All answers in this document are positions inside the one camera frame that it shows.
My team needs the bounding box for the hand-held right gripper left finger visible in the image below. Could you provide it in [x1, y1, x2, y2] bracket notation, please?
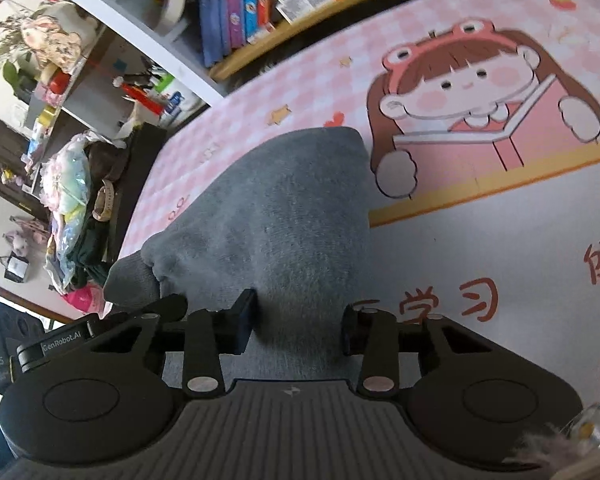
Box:
[87, 288, 258, 401]

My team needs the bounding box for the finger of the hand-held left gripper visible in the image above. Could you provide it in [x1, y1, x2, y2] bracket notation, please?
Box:
[84, 294, 188, 337]

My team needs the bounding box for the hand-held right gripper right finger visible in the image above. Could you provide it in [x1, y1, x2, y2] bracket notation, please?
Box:
[341, 302, 496, 400]

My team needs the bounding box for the grey sweatshirt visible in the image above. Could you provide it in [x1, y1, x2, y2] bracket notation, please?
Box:
[102, 127, 374, 396]

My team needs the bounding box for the beige wristwatch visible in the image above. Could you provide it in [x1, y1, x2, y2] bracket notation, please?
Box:
[92, 181, 115, 222]

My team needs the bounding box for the pink cartoon desk mat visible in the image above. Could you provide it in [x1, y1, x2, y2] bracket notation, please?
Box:
[115, 0, 600, 441]

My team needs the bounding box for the plastic bag of pastel toys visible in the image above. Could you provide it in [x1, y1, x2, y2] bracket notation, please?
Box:
[41, 132, 94, 282]

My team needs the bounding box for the white bottle with blue label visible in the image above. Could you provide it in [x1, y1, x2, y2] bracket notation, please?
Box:
[159, 90, 197, 129]

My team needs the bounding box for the grey fur charm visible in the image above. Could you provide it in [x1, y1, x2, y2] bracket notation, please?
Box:
[510, 400, 600, 480]

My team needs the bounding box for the wooden bookshelf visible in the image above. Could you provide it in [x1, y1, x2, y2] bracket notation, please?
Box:
[207, 0, 486, 82]

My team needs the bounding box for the white side shelf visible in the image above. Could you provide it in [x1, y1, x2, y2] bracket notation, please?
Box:
[10, 0, 227, 133]

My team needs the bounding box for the cartoon figure ornament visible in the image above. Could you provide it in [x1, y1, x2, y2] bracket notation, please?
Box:
[19, 14, 82, 69]

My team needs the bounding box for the row of shelf books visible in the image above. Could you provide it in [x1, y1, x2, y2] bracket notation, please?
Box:
[196, 0, 311, 69]

